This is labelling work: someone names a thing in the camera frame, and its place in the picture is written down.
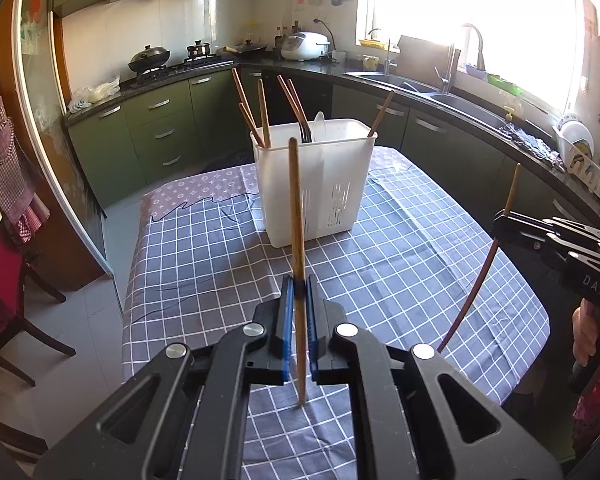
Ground wooden chopstick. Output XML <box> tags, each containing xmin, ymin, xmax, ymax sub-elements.
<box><xmin>238</xmin><ymin>102</ymin><xmax>264</xmax><ymax>148</ymax></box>
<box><xmin>367</xmin><ymin>90</ymin><xmax>396</xmax><ymax>138</ymax></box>
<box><xmin>277</xmin><ymin>74</ymin><xmax>309</xmax><ymax>126</ymax></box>
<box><xmin>435</xmin><ymin>161</ymin><xmax>522</xmax><ymax>354</ymax></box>
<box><xmin>287</xmin><ymin>136</ymin><xmax>309</xmax><ymax>406</ymax></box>
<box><xmin>257</xmin><ymin>78</ymin><xmax>271</xmax><ymax>148</ymax></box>
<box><xmin>232</xmin><ymin>68</ymin><xmax>253</xmax><ymax>118</ymax></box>

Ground clear plastic spoon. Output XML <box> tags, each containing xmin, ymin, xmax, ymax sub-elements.
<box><xmin>311</xmin><ymin>110</ymin><xmax>326</xmax><ymax>142</ymax></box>

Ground black plastic fork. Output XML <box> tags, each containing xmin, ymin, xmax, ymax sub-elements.
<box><xmin>300</xmin><ymin>122</ymin><xmax>313</xmax><ymax>143</ymax></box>

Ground pink patterned sleeve forearm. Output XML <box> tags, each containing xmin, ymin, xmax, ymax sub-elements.
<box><xmin>572</xmin><ymin>384</ymin><xmax>600</xmax><ymax>454</ymax></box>

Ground green kitchen cabinets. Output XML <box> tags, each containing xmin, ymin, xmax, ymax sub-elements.
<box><xmin>65</xmin><ymin>64</ymin><xmax>600</xmax><ymax>229</ymax></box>

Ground right hand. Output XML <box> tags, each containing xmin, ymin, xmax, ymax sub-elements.
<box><xmin>572</xmin><ymin>299</ymin><xmax>600</xmax><ymax>366</ymax></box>

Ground blue checkered tablecloth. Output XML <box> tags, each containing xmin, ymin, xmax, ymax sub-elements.
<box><xmin>122</xmin><ymin>148</ymin><xmax>550</xmax><ymax>479</ymax></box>

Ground steel double sink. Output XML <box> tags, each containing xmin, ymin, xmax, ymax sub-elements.
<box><xmin>346</xmin><ymin>72</ymin><xmax>509</xmax><ymax>129</ymax></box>

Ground red wooden chair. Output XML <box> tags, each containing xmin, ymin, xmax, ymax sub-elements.
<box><xmin>0</xmin><ymin>228</ymin><xmax>76</xmax><ymax>388</ymax></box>

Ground chrome sink faucet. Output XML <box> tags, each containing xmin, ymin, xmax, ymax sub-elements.
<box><xmin>434</xmin><ymin>23</ymin><xmax>486</xmax><ymax>94</ymax></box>

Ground wooden cutting board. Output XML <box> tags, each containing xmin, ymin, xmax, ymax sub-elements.
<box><xmin>396</xmin><ymin>36</ymin><xmax>451</xmax><ymax>87</ymax></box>

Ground white plastic utensil holder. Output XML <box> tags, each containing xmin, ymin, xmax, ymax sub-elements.
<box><xmin>252</xmin><ymin>118</ymin><xmax>377</xmax><ymax>248</ymax></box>

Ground checkered apron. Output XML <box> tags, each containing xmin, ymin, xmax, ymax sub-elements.
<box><xmin>0</xmin><ymin>96</ymin><xmax>50</xmax><ymax>244</ymax></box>

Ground white plastic bag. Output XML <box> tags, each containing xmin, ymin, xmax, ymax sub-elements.
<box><xmin>68</xmin><ymin>77</ymin><xmax>120</xmax><ymax>113</ymax></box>

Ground white rice cooker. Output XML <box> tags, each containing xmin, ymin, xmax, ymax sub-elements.
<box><xmin>280</xmin><ymin>32</ymin><xmax>330</xmax><ymax>62</ymax></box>

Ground black wok with lid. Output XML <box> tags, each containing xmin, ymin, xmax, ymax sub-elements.
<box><xmin>128</xmin><ymin>44</ymin><xmax>171</xmax><ymax>74</ymax></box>

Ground small steel pot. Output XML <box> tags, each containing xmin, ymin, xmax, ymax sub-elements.
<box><xmin>187</xmin><ymin>40</ymin><xmax>211</xmax><ymax>60</ymax></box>

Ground black frying pan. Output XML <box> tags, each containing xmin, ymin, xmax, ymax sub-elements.
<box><xmin>223</xmin><ymin>39</ymin><xmax>266</xmax><ymax>58</ymax></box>

